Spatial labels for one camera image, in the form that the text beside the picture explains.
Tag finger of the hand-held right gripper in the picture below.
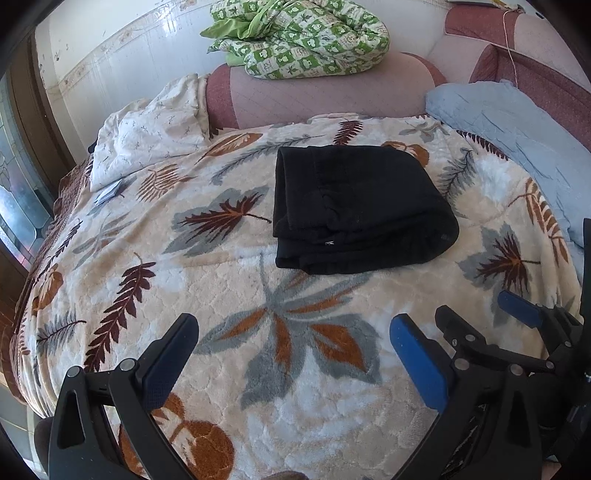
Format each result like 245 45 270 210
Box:
498 290 583 365
435 305 556 373

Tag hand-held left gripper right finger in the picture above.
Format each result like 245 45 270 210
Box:
389 314 546 480

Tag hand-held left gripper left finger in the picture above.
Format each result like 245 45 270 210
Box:
48 313 200 480

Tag black pants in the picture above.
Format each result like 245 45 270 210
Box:
272 145 460 275

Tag leaf print fleece blanket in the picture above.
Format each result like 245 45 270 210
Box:
14 113 585 480

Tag light blue pillow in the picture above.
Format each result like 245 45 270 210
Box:
425 80 591 245

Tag white paper packets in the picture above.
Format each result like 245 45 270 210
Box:
95 179 124 206

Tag brown quilted bedspread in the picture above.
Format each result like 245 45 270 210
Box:
16 157 95 324

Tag patterned glass window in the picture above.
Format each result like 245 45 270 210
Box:
0 74 54 259

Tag white twig print pillow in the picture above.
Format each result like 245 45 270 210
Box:
90 74 213 192

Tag pink maroon sofa bed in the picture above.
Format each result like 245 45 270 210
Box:
205 0 591 153

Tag green checkered quilt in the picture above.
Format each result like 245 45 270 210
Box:
200 0 391 80

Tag thin pink cord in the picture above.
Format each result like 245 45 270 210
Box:
501 9 520 84

